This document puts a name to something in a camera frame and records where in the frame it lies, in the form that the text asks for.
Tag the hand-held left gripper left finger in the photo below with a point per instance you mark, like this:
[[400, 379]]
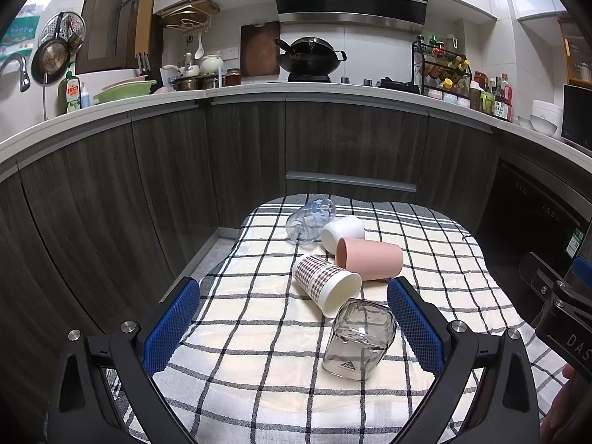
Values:
[[172, 321]]

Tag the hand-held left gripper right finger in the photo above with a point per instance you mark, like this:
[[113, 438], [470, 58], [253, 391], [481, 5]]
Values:
[[416, 321]]

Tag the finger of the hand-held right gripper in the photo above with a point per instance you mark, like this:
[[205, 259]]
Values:
[[541, 274], [583, 269]]

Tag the grey square glass cup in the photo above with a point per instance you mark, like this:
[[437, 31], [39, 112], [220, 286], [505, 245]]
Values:
[[358, 340]]

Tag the pink cup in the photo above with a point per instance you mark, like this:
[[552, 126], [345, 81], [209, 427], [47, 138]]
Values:
[[372, 259]]

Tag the brown patterned paper cup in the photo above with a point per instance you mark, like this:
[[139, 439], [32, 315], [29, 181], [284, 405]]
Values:
[[323, 282]]

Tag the white cup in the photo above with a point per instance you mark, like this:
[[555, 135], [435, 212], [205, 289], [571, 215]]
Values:
[[342, 233]]

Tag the clear glass cup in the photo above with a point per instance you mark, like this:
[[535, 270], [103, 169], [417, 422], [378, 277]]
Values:
[[307, 219]]

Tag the person's right hand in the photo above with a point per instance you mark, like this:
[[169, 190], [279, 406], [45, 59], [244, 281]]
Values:
[[571, 407]]

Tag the black built-in dishwasher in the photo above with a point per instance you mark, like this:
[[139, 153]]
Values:
[[532, 212]]

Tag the black white checked cloth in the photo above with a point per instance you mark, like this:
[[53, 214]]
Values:
[[259, 333]]

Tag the dark wood lower cabinets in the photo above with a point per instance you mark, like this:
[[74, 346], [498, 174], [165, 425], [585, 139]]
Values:
[[138, 180]]

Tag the black microwave oven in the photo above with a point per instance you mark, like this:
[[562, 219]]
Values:
[[578, 115]]

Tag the stack of white bowls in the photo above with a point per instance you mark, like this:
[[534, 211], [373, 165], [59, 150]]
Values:
[[546, 115]]

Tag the group of sauce bottles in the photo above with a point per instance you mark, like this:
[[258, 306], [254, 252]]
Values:
[[495, 97]]

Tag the green plastic basin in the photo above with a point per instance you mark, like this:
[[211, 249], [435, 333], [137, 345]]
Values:
[[122, 92]]

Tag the steel pot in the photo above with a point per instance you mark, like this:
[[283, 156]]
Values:
[[194, 83]]

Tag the small blue pump bottle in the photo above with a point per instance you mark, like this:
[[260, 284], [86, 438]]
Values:
[[85, 98]]

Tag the black gas cooktop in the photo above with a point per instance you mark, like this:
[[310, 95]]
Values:
[[370, 82]]

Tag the black knife block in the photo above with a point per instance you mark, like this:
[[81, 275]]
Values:
[[149, 71]]

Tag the green dish soap bottle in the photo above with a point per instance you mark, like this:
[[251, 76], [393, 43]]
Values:
[[69, 92]]

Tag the white teapot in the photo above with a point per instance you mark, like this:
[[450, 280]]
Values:
[[212, 64]]

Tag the white ladle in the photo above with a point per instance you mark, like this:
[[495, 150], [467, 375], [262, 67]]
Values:
[[199, 48]]

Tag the brown wooden cutting board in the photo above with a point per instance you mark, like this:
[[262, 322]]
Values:
[[259, 51]]

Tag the black wok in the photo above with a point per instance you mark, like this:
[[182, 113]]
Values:
[[307, 58]]

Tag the hanging frying pan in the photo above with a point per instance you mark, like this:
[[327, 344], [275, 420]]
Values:
[[50, 58]]

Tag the metal faucet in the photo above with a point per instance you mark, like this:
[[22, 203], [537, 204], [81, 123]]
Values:
[[16, 67]]

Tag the dark wooden door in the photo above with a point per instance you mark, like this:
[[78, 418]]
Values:
[[115, 14]]

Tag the round metal steamer plate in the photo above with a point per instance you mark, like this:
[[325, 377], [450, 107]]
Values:
[[69, 25]]

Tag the wall rack with boards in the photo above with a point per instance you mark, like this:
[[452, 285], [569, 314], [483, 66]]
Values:
[[192, 16]]

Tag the green wall poster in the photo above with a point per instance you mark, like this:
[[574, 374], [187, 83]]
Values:
[[18, 30]]

